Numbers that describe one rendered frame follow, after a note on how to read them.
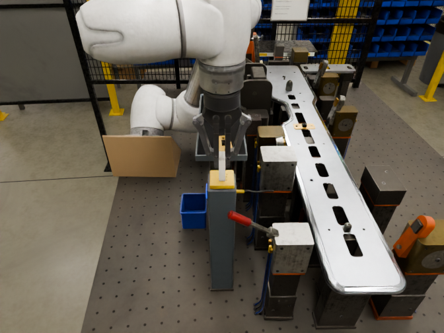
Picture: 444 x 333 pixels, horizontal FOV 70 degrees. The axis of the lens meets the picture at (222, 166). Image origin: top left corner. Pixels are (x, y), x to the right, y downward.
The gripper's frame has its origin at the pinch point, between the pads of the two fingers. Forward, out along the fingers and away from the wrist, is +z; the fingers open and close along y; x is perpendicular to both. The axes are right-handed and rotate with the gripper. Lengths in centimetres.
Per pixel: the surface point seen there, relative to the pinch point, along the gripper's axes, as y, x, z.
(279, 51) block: 35, 122, 14
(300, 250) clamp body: 18.4, -13.3, 15.0
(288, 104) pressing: 30, 67, 18
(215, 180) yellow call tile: -1.6, -0.9, 3.5
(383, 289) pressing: 36.3, -21.2, 19.4
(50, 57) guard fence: -157, 241, 57
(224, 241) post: 0.6, -3.3, 23.9
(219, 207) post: -0.6, -3.4, 10.3
